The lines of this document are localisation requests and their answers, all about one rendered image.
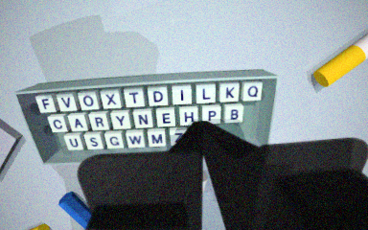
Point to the keyboard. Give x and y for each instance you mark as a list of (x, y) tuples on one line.
[(69, 121)]

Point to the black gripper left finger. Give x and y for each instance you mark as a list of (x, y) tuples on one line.
[(137, 178)]

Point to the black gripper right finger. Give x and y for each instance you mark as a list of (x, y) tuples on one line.
[(243, 175)]

